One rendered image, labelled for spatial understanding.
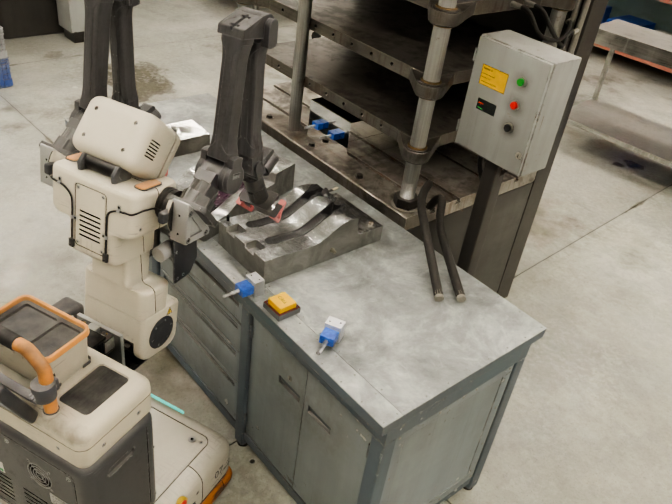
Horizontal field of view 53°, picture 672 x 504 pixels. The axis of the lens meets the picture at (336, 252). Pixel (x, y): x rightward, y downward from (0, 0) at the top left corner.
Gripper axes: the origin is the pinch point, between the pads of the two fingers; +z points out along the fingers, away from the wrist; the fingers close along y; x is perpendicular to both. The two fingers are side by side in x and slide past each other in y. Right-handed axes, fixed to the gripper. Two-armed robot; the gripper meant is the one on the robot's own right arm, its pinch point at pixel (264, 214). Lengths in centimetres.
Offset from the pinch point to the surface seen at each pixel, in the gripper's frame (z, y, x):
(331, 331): 5.5, -35.4, 23.6
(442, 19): -17, -23, -80
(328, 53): 57, 52, -121
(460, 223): 73, -39, -68
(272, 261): 8.0, -7.0, 10.0
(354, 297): 19.3, -31.9, 5.4
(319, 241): 15.2, -13.6, -6.0
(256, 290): 8.8, -7.5, 20.4
